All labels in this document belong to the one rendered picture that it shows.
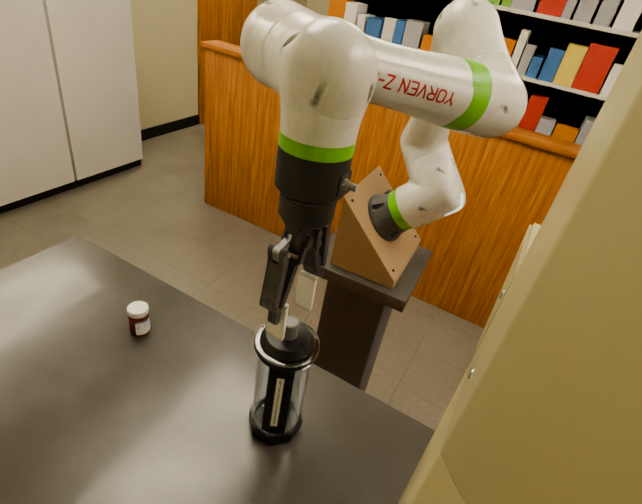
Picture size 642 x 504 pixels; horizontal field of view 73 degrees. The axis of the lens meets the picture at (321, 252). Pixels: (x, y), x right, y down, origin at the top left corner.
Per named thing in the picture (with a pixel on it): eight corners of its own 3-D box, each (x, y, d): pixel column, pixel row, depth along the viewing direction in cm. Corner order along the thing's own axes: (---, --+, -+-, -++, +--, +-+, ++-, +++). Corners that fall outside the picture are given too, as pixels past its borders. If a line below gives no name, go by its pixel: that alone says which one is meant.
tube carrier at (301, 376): (283, 455, 78) (298, 377, 66) (235, 424, 81) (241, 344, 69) (313, 412, 86) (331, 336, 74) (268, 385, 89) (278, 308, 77)
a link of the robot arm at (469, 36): (434, 130, 132) (500, -27, 81) (448, 178, 127) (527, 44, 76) (392, 137, 132) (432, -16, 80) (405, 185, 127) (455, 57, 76)
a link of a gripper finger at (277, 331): (289, 304, 61) (286, 306, 61) (284, 339, 65) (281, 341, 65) (272, 295, 62) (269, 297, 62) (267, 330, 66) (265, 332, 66)
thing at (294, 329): (294, 380, 68) (300, 351, 64) (247, 353, 71) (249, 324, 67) (323, 345, 75) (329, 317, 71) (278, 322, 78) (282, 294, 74)
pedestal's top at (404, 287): (345, 227, 157) (347, 218, 155) (429, 260, 148) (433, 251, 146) (303, 270, 132) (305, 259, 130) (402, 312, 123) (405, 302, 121)
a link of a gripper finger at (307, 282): (299, 271, 68) (301, 268, 68) (294, 304, 72) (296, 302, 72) (315, 278, 67) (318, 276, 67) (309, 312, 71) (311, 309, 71)
